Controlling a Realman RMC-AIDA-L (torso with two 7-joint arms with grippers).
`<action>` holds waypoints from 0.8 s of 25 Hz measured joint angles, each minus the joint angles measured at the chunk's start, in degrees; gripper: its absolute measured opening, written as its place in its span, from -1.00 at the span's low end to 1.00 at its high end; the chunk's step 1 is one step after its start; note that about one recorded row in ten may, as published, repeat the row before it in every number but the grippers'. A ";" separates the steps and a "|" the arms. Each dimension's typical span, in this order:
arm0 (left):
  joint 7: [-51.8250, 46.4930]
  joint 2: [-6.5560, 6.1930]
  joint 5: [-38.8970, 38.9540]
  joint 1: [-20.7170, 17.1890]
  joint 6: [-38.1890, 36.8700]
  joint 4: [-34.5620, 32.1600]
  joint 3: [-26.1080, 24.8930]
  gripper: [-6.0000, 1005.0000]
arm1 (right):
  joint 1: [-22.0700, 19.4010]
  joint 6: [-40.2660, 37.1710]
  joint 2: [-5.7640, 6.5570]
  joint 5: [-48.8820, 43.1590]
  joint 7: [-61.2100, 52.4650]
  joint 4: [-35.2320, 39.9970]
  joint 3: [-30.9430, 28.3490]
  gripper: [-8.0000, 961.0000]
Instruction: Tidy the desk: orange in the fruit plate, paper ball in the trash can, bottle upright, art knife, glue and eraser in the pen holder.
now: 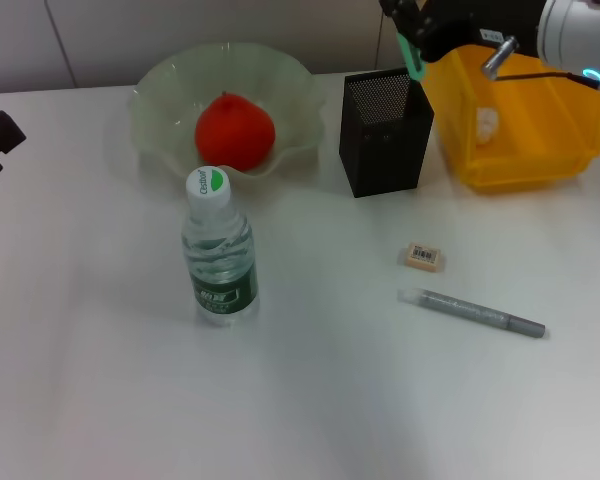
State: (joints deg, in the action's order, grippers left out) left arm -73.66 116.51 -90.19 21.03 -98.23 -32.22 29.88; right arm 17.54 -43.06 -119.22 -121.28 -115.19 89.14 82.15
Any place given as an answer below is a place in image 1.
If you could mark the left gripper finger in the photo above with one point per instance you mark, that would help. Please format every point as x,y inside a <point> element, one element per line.
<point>2,132</point>

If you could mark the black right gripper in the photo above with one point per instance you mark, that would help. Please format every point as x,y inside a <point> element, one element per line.
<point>455,25</point>

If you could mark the green utility knife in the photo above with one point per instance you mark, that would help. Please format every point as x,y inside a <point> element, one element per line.
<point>414,67</point>

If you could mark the white paper ball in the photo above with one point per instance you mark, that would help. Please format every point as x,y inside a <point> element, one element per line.
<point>487,125</point>

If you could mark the beige eraser with barcode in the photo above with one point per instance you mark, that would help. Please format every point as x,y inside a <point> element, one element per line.
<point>420,256</point>

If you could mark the clear green-label water bottle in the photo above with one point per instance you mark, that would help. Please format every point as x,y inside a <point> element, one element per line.
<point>220,250</point>

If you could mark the black mesh pen holder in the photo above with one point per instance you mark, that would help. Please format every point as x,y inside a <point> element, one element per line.
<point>385,155</point>

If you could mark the pale green wavy fruit plate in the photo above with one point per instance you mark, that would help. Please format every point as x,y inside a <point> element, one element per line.
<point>295,110</point>

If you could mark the grey marker pen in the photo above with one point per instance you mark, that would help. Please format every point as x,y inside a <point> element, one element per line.
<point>470,310</point>

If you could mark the yellow plastic bin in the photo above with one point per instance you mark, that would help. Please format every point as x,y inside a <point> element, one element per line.
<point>530,150</point>

